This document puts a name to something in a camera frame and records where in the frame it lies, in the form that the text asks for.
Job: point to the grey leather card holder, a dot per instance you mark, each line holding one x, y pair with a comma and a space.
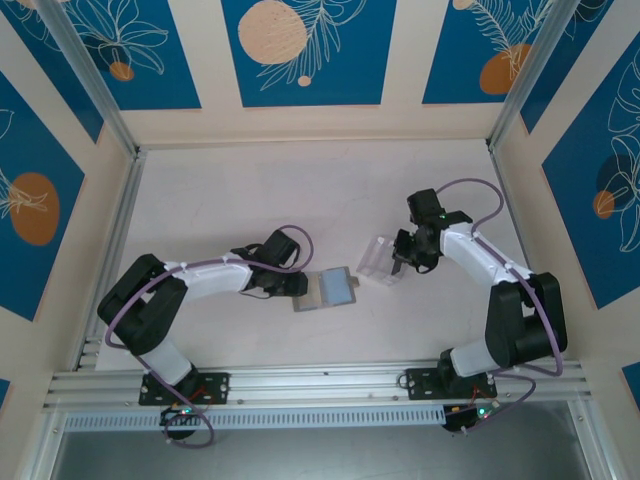
306, 295

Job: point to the clear acrylic card stand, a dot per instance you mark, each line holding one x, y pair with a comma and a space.
375, 260

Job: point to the plastic credit card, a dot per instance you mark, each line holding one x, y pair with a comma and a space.
337, 287

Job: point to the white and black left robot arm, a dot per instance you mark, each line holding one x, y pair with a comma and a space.
215, 277

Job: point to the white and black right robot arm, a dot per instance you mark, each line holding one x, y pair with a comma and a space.
480, 255

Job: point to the grey metal sheet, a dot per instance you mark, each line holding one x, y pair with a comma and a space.
320, 457

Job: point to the aluminium table side rail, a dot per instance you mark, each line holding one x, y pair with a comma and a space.
504, 190
128, 200

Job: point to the aluminium mounting rail beam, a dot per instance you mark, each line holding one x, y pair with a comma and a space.
320, 382

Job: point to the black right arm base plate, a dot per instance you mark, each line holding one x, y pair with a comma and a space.
420, 385

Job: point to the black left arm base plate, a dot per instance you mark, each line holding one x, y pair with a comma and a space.
215, 387

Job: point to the aluminium frame post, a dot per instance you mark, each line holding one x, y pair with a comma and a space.
532, 75
93, 75

